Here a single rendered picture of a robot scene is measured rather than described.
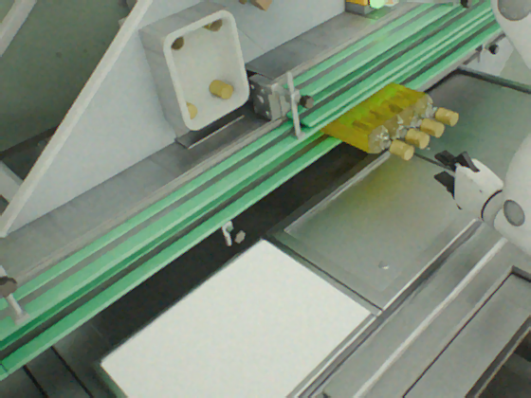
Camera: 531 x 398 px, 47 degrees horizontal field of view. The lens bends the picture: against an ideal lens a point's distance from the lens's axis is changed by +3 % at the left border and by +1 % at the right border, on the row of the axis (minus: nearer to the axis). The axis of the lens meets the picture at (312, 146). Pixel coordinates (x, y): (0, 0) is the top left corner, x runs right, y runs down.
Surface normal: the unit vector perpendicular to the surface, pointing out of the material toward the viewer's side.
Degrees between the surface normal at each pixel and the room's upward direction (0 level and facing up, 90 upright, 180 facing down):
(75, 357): 90
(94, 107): 0
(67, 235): 90
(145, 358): 90
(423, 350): 90
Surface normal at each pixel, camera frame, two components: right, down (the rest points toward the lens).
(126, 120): 0.71, 0.34
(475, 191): -0.87, 0.24
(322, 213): -0.11, -0.81
